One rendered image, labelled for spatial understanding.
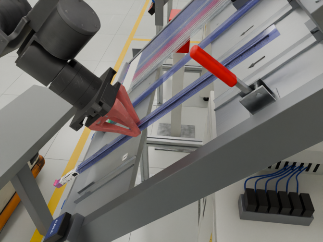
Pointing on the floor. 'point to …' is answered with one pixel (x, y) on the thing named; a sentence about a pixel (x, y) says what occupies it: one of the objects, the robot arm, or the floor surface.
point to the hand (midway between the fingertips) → (135, 128)
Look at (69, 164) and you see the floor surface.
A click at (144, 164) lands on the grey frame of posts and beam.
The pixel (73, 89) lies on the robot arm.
